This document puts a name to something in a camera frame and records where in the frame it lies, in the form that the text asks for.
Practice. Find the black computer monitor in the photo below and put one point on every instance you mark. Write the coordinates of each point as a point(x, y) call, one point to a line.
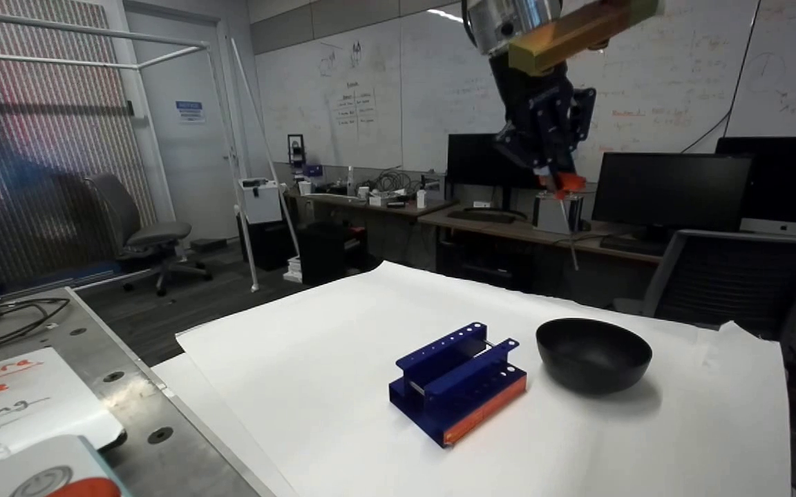
point(786, 181)
point(483, 162)
point(668, 190)

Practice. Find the long wooden desk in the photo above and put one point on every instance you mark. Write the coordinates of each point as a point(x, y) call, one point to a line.
point(508, 230)

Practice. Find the white pipe frame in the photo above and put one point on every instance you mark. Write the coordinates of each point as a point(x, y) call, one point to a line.
point(152, 139)

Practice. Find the black bowl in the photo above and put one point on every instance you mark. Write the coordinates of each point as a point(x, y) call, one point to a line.
point(591, 355)

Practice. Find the white sheet orange writing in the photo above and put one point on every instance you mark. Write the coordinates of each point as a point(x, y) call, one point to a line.
point(11, 404)

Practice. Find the black box on floor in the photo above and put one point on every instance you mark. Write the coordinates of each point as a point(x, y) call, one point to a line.
point(330, 252)

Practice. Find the blue door label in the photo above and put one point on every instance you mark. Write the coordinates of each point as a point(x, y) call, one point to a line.
point(189, 110)

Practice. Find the white box on stand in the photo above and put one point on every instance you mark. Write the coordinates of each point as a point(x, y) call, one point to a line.
point(259, 201)

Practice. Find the grey mesh chair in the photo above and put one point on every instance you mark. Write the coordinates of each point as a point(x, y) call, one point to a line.
point(738, 277)

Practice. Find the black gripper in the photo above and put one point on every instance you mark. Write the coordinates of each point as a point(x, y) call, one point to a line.
point(540, 112)

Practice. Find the black keyboard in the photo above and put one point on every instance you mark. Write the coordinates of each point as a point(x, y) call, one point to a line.
point(483, 213)

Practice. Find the white orange printed booklet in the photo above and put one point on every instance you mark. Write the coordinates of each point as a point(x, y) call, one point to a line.
point(42, 473)

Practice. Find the white door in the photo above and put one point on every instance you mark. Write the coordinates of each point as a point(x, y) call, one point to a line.
point(185, 166)

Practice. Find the blue tool holder orange base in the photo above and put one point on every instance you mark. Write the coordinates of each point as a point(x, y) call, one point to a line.
point(457, 382)

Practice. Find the grey office chair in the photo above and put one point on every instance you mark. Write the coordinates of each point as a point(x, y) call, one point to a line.
point(145, 235)

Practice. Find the white paper table sheet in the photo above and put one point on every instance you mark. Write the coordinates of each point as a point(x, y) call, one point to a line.
point(416, 424)

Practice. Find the white paper cup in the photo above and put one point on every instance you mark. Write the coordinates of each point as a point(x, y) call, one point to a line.
point(421, 198)

